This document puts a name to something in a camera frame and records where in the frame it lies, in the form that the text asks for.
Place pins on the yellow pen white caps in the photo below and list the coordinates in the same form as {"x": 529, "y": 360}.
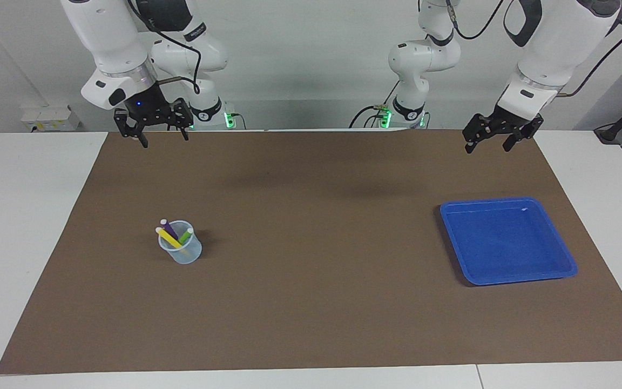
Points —
{"x": 169, "y": 238}

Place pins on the brown table mat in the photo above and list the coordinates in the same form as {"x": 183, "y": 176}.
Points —
{"x": 316, "y": 270}

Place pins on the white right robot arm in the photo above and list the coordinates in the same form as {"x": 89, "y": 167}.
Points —
{"x": 111, "y": 38}

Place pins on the white wall socket boxes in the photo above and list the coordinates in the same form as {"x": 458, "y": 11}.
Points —
{"x": 49, "y": 118}

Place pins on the green pen white caps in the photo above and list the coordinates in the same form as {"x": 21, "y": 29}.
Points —
{"x": 185, "y": 236}

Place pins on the purple pen white caps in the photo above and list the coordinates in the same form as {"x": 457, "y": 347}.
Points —
{"x": 169, "y": 231}

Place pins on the blue plastic tray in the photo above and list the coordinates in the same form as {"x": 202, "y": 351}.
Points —
{"x": 505, "y": 243}

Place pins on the clear plastic cup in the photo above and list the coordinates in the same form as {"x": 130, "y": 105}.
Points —
{"x": 189, "y": 255}

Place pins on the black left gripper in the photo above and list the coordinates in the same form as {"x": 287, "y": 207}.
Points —
{"x": 516, "y": 120}

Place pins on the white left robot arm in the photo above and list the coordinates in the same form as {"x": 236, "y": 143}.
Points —
{"x": 554, "y": 43}

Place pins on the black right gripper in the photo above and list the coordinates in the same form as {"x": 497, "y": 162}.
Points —
{"x": 149, "y": 108}

